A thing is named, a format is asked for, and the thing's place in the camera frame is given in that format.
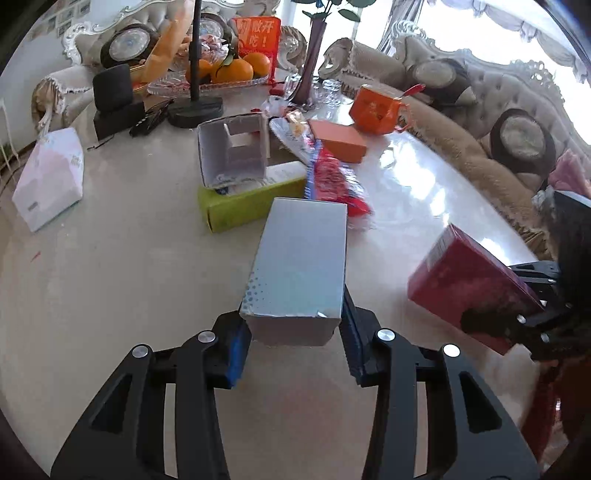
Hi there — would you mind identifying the dark red box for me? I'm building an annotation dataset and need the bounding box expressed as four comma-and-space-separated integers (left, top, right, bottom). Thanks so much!
407, 224, 543, 328

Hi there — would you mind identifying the silver blue box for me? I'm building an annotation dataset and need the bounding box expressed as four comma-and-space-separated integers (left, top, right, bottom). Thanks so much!
239, 198, 348, 346

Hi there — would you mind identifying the grey cardboard box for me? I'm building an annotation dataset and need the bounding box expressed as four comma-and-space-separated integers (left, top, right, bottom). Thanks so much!
197, 112, 270, 190

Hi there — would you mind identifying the red fuzzy sleeve right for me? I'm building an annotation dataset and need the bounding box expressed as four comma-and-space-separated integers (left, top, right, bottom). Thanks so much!
521, 356, 590, 463

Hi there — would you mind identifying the round cushion right couch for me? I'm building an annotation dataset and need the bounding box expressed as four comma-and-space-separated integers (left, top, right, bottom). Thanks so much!
489, 109, 557, 179

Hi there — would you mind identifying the beige couch right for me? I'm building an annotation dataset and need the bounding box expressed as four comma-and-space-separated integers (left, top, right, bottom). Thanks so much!
320, 21, 590, 260

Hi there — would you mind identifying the orange mug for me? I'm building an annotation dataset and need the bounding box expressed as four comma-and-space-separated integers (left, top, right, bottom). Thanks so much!
349, 84, 426, 135

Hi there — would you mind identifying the red foil snack wrapper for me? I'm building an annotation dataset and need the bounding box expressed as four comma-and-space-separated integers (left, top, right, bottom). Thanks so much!
270, 117, 374, 230

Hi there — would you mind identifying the orange flat box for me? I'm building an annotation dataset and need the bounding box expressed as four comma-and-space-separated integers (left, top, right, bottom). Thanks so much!
308, 119, 368, 164

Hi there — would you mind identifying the green box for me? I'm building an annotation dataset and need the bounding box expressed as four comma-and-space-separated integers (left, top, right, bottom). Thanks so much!
197, 161, 307, 233

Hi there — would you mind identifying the white tissue pack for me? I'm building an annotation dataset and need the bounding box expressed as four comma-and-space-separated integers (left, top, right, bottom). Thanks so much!
12, 127, 84, 232

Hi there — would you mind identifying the purple glass vase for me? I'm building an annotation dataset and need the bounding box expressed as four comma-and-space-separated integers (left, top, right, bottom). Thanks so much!
288, 18, 327, 106

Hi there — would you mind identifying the black phone stand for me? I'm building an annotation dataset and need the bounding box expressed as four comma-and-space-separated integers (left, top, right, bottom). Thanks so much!
168, 0, 223, 129

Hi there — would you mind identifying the ornate white sofa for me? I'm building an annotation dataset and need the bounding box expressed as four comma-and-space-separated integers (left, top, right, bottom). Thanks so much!
30, 0, 306, 139

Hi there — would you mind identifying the orange fruit right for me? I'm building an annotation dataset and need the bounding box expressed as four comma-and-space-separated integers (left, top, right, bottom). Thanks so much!
242, 52, 271, 78

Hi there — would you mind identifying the orange fruit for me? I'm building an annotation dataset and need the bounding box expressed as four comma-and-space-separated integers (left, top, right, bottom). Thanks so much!
211, 58, 254, 84
184, 59, 213, 84
242, 52, 271, 78

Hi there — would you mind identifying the black speaker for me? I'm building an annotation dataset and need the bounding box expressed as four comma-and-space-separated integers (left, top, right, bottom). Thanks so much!
92, 64, 133, 113

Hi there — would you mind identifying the red snack bag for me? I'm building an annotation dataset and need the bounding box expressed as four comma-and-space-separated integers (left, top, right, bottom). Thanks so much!
232, 16, 281, 84

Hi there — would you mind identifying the orange fruit middle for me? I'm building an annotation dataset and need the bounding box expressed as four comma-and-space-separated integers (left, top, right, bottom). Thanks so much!
211, 58, 254, 84

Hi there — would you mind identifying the orange fruit left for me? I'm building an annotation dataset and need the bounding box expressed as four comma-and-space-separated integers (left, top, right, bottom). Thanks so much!
184, 59, 213, 84

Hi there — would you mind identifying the round sofa cushion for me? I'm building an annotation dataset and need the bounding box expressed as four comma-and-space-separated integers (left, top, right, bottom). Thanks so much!
100, 23, 159, 68

